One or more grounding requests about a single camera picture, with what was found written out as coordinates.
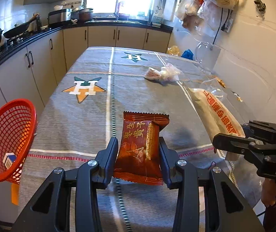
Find pink wrapped bundle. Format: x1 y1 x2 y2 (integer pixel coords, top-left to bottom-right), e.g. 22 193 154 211
144 67 162 81

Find sink faucet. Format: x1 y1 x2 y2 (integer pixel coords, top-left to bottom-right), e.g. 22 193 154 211
113 1 122 21

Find long white orange-print packet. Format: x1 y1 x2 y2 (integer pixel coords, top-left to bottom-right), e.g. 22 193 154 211
188 87 246 162

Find yellow plastic bag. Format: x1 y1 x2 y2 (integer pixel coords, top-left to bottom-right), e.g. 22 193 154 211
167 45 180 55

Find brown cooking pot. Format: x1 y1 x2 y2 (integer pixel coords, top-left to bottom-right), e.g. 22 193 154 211
78 8 94 21

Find gas stove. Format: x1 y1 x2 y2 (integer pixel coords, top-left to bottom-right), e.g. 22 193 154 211
6 36 33 47

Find person's right hand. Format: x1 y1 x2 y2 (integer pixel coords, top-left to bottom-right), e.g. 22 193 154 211
261 179 276 207

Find black power cable with plug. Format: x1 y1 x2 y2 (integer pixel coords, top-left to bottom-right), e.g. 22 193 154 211
212 8 233 45

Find utensil holder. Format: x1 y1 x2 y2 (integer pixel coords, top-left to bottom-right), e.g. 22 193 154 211
148 7 165 27

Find orange panel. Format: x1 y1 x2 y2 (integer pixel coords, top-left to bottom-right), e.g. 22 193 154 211
11 183 20 205

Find clear plastic bag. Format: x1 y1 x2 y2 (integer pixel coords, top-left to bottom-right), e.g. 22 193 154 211
200 76 228 102

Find hanging plastic bags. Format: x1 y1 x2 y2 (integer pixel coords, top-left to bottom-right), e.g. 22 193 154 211
175 0 213 29

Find beige kitchen cabinets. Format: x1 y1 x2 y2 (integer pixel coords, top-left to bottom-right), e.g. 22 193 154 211
0 26 172 116

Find clear glass jar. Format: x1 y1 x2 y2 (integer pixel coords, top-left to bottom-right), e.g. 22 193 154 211
194 41 214 65

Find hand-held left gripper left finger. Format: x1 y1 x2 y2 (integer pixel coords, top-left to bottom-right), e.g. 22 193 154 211
12 136 119 232

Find white plastic bag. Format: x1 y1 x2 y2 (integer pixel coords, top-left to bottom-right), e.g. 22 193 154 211
160 63 181 82

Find blue plastic bag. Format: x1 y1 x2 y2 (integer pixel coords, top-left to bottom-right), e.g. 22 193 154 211
181 49 194 60

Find black frying pan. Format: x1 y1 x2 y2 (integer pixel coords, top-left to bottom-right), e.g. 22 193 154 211
3 13 41 39

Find dark red snack packet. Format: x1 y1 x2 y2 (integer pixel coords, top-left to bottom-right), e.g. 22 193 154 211
113 111 171 186

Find steel rice cooker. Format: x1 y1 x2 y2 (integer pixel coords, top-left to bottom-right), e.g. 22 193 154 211
48 8 72 26

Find steel pot lid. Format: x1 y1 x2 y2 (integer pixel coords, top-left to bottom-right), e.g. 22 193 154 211
71 5 83 20

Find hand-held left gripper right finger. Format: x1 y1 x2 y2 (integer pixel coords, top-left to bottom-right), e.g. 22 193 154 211
159 136 265 232

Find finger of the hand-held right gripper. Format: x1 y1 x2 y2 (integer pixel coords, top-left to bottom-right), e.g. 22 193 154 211
241 120 276 139
212 133 275 160

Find small white blue box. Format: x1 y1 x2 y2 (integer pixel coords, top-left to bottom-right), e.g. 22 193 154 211
3 152 17 170

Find black kitchen countertop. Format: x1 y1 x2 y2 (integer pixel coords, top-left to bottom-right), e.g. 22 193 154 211
0 19 173 83

